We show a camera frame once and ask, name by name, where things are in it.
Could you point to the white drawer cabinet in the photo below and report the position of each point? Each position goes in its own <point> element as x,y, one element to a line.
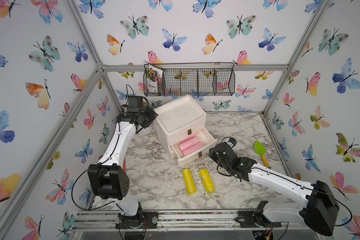
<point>174,115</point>

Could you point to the black wire wall basket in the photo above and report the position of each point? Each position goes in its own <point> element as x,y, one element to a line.
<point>195,79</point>

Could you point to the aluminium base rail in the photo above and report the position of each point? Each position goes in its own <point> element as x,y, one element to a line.
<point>172,220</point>

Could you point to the yellow trash bag roll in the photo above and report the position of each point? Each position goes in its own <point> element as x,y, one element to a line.
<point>207,181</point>
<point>189,182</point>

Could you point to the green toy shovel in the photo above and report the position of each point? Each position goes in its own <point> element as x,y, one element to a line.
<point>261,151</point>

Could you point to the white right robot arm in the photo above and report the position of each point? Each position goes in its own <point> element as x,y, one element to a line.
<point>314,204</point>

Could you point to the flower seed packet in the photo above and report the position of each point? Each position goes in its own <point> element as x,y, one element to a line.
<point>154,79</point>

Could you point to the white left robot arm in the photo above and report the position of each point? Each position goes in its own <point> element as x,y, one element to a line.
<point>108,178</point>

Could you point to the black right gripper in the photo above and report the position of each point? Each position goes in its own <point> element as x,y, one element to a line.
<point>212,154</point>

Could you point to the pink trash bag roll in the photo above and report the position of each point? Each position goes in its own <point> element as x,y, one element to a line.
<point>189,143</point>
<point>193,149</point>
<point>189,137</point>

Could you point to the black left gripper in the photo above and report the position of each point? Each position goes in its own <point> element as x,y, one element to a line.
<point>153,116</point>

